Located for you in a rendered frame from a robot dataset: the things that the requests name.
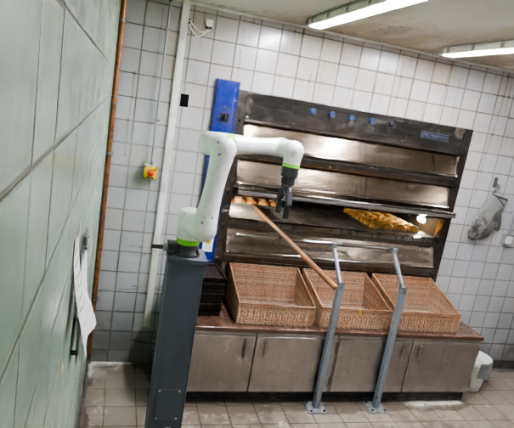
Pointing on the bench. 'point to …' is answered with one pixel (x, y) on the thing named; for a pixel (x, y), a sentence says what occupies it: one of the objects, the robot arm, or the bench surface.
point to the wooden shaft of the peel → (298, 250)
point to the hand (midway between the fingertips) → (281, 213)
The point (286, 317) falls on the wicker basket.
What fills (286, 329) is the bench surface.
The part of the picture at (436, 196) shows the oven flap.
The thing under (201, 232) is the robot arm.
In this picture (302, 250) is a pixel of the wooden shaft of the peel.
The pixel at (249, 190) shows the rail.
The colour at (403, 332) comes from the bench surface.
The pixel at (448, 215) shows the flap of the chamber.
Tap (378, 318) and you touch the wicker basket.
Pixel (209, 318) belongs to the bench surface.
